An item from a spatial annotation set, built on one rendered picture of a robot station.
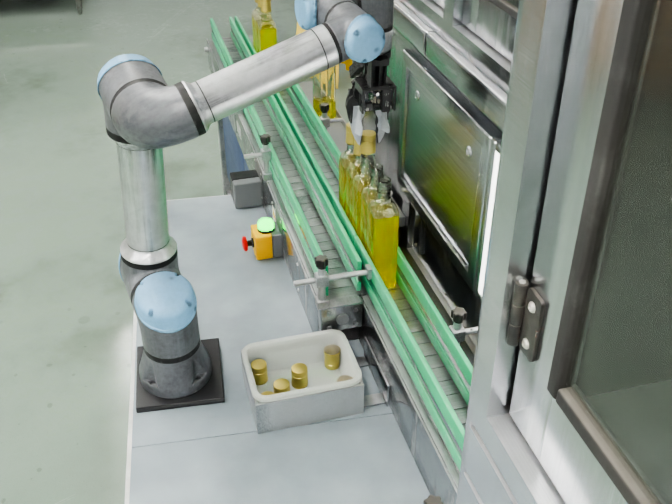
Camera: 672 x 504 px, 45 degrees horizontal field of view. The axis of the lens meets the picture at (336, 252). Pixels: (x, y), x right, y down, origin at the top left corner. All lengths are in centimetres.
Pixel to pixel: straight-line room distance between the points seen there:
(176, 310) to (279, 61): 52
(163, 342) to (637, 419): 120
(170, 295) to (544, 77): 116
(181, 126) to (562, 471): 92
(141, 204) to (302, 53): 44
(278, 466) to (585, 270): 110
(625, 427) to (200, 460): 115
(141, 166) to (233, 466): 59
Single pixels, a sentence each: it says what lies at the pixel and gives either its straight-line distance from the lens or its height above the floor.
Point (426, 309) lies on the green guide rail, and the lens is 163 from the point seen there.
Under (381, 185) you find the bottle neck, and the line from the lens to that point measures 166.
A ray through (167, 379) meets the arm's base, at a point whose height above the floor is 81.
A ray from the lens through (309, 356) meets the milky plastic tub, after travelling 175.
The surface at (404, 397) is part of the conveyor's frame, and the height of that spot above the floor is 85.
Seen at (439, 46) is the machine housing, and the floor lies 139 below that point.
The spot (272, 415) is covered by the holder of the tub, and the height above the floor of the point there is 79.
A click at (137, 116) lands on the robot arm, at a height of 138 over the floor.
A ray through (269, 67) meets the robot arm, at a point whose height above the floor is 144.
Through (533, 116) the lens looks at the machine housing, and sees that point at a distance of 56.
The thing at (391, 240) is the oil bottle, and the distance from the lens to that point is 171.
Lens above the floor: 194
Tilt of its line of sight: 34 degrees down
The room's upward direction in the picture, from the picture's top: straight up
